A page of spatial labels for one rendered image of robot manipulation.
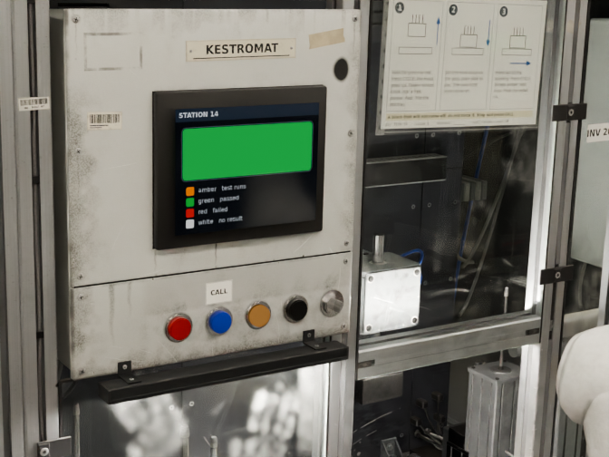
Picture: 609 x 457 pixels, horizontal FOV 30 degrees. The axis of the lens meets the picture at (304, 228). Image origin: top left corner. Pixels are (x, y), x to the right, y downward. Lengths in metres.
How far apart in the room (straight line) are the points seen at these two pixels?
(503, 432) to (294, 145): 0.87
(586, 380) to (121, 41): 0.68
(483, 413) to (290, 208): 0.79
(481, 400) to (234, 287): 0.77
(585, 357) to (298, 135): 0.47
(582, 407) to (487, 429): 0.81
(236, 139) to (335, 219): 0.21
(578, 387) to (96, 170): 0.63
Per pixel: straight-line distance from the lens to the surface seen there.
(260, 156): 1.48
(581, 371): 1.36
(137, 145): 1.43
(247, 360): 1.54
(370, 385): 1.96
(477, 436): 2.20
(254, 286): 1.54
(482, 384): 2.16
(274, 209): 1.51
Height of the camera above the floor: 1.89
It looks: 13 degrees down
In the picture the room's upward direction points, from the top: 2 degrees clockwise
